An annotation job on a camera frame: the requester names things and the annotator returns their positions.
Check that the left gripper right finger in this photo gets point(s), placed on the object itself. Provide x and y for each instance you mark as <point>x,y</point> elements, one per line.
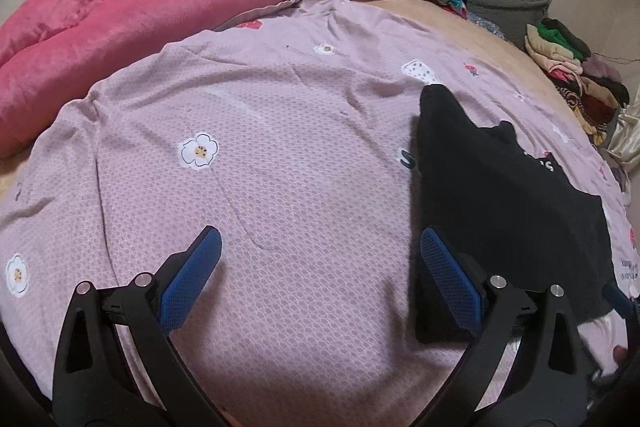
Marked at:
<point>524,363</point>

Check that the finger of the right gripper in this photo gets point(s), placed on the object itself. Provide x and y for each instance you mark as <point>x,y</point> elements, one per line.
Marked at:
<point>623,305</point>

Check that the cream curtain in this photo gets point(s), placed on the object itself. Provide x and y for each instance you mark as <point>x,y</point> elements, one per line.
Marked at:
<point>624,147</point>

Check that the pile of folded clothes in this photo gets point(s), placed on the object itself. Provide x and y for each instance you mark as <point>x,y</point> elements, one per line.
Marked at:
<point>592,89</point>

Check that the person right hand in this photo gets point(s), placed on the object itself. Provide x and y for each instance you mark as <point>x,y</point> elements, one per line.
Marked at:
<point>620,354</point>

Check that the black sweater orange cuffs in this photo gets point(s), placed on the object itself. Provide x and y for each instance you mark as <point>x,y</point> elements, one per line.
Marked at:
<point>517,215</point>

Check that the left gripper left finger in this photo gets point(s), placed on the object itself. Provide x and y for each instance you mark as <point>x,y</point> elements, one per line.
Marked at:
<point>115,364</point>

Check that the pink strawberry bed sheet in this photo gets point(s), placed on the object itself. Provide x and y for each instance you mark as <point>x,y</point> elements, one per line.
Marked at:
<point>293,133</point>

